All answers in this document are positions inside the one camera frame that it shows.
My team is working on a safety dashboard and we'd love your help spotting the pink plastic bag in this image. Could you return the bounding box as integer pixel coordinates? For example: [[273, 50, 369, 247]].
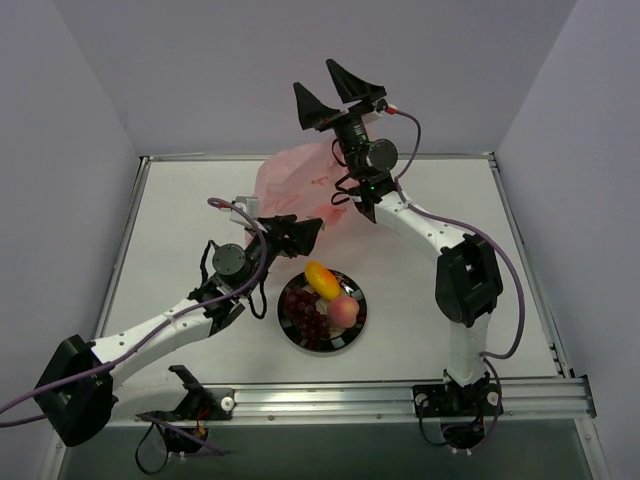
[[254, 139, 354, 249]]

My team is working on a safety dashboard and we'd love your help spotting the orange fake fruit slice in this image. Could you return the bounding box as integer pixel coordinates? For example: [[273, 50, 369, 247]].
[[304, 261, 341, 301]]

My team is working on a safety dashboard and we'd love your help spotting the red fake grape bunch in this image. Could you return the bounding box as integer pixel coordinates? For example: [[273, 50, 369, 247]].
[[282, 286, 331, 349]]

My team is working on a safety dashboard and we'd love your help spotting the fake peach pink yellow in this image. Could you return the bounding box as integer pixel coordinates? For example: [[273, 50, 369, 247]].
[[327, 296, 360, 329]]

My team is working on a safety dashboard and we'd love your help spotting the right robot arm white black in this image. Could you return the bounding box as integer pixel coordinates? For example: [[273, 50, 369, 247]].
[[293, 59, 503, 413]]

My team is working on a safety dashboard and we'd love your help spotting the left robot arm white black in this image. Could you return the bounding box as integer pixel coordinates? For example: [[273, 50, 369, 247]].
[[34, 214, 323, 447]]

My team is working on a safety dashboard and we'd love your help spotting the round plate dark rim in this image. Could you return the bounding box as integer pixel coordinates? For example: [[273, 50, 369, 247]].
[[277, 270, 368, 354]]

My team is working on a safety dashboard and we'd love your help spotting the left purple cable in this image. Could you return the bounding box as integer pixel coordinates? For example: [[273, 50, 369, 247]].
[[0, 197, 269, 459]]

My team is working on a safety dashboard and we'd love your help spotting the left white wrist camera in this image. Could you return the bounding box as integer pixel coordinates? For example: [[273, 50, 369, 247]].
[[229, 196, 260, 225]]

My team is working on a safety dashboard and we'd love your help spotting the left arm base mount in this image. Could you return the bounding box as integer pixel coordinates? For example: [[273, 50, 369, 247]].
[[143, 365, 236, 422]]

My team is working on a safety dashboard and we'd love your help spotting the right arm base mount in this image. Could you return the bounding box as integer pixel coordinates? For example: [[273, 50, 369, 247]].
[[412, 377, 504, 418]]

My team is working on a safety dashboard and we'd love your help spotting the aluminium front rail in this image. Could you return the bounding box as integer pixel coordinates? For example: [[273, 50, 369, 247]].
[[54, 377, 597, 426]]

